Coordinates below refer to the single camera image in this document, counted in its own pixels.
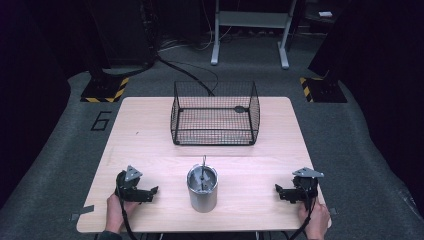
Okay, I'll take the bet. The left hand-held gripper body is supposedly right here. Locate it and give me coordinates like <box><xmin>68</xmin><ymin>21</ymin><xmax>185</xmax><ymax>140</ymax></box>
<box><xmin>115</xmin><ymin>164</ymin><xmax>154</xmax><ymax>204</ymax></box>

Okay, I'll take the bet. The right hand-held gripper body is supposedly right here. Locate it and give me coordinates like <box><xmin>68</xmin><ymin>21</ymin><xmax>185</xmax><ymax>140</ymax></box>
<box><xmin>282</xmin><ymin>167</ymin><xmax>325</xmax><ymax>205</ymax></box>

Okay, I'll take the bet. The person's left hand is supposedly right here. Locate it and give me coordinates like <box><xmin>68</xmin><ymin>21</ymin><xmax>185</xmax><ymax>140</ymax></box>
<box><xmin>105</xmin><ymin>193</ymin><xmax>141</xmax><ymax>235</ymax></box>

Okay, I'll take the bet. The person's right hand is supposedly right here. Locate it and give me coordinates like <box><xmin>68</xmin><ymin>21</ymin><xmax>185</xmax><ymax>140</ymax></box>
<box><xmin>297</xmin><ymin>200</ymin><xmax>331</xmax><ymax>240</ymax></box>

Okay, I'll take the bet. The steel cylindrical cup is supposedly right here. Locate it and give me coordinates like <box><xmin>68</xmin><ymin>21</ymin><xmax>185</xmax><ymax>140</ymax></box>
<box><xmin>186</xmin><ymin>163</ymin><xmax>220</xmax><ymax>214</ymax></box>

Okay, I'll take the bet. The large grey tape piece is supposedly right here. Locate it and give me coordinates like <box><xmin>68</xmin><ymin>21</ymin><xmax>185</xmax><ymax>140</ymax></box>
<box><xmin>70</xmin><ymin>204</ymin><xmax>95</xmax><ymax>222</ymax></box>

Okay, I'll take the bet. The black stand base striped tape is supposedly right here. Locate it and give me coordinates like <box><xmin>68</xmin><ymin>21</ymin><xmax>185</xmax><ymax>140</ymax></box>
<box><xmin>298</xmin><ymin>76</ymin><xmax>348</xmax><ymax>104</ymax></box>
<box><xmin>80</xmin><ymin>76</ymin><xmax>130</xmax><ymax>104</ymax></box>

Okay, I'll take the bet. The black column stand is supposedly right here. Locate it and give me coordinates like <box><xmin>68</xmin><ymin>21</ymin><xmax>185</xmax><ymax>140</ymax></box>
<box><xmin>83</xmin><ymin>0</ymin><xmax>157</xmax><ymax>78</ymax></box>

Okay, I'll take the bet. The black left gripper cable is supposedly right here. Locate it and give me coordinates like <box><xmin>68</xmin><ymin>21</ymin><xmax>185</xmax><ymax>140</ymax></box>
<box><xmin>114</xmin><ymin>171</ymin><xmax>140</xmax><ymax>240</ymax></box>

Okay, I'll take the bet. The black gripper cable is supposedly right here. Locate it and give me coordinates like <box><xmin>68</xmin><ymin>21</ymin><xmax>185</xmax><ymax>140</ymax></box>
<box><xmin>114</xmin><ymin>171</ymin><xmax>140</xmax><ymax>240</ymax></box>
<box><xmin>287</xmin><ymin>181</ymin><xmax>319</xmax><ymax>240</ymax></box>

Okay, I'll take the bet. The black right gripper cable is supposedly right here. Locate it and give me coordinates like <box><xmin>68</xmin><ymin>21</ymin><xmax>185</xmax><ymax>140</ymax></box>
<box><xmin>287</xmin><ymin>181</ymin><xmax>319</xmax><ymax>240</ymax></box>

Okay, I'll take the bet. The metal utensil with thin handle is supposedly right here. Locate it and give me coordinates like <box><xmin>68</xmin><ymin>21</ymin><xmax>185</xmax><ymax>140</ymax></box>
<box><xmin>198</xmin><ymin>154</ymin><xmax>210</xmax><ymax>193</ymax></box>

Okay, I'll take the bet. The black wire mesh basket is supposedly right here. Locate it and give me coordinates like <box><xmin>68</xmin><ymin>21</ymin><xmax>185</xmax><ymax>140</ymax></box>
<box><xmin>169</xmin><ymin>80</ymin><xmax>261</xmax><ymax>147</ymax></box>

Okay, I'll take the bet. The black floor cable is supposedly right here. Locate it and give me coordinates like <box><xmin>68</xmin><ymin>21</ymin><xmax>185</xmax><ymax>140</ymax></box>
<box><xmin>155</xmin><ymin>54</ymin><xmax>220</xmax><ymax>98</ymax></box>

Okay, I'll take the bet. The white metal desk frame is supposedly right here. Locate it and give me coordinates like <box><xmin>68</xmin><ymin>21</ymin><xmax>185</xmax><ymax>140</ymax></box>
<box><xmin>210</xmin><ymin>0</ymin><xmax>298</xmax><ymax>70</ymax></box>

